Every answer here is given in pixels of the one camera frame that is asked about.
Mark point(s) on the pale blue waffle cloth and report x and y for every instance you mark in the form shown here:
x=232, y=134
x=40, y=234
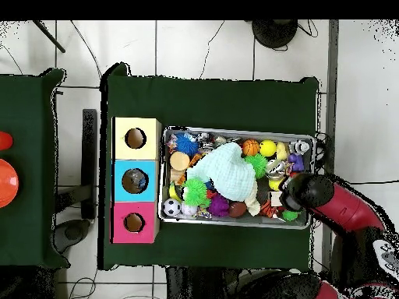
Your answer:
x=224, y=171

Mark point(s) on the cream yellow knitted cloth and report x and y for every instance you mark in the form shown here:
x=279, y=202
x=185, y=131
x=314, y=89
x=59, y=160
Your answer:
x=252, y=202

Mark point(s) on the crushed shiny silver can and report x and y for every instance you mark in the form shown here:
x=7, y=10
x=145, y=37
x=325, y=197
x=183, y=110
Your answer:
x=275, y=167

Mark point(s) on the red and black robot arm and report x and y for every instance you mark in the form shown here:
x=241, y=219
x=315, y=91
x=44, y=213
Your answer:
x=336, y=205

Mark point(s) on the shallow clear mesh bin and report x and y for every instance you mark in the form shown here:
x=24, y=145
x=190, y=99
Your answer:
x=187, y=221

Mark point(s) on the wooden box with three holes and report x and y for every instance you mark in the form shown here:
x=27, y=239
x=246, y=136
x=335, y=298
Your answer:
x=136, y=187

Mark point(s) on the blue spiky ball with eyes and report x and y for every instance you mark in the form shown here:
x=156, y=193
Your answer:
x=187, y=144

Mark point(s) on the purple spiky toy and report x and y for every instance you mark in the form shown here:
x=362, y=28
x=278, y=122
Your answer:
x=218, y=205

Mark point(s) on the white baseball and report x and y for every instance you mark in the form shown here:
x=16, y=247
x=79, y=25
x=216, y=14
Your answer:
x=189, y=210

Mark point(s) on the small soccer ball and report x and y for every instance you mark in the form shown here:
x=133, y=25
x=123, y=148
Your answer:
x=171, y=207

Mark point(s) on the small orange basketball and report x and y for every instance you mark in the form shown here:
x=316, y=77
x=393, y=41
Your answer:
x=250, y=147

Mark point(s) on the small brown football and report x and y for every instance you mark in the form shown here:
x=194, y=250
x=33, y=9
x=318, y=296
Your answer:
x=237, y=209

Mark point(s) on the light green spiky ball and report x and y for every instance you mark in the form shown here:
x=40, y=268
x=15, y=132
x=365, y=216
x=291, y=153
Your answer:
x=258, y=165

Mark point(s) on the small yellow rubber duck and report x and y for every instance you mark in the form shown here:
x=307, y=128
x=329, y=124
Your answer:
x=282, y=151

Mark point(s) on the black upright panel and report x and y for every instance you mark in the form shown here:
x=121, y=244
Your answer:
x=90, y=162

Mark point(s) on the grey round floor base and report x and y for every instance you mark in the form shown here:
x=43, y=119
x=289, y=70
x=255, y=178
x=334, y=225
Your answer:
x=73, y=232

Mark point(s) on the black round stand base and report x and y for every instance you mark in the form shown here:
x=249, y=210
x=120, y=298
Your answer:
x=274, y=32

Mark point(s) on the dark green side table cloth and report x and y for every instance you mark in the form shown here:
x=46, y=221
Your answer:
x=31, y=237

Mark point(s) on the orange disc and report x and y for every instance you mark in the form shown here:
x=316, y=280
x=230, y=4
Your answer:
x=7, y=184

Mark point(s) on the small red object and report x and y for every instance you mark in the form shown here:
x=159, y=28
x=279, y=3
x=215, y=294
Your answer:
x=4, y=141

